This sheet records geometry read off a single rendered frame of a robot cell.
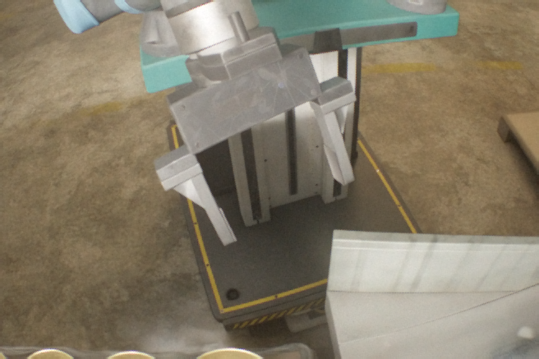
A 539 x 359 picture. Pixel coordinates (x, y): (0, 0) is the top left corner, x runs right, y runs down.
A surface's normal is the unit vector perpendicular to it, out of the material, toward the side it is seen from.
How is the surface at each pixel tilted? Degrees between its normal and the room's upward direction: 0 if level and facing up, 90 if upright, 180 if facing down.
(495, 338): 0
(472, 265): 90
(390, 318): 0
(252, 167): 90
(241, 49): 67
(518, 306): 0
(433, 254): 90
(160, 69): 90
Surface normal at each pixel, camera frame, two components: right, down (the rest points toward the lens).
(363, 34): 0.30, 0.69
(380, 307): -0.06, -0.68
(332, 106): 0.32, 0.34
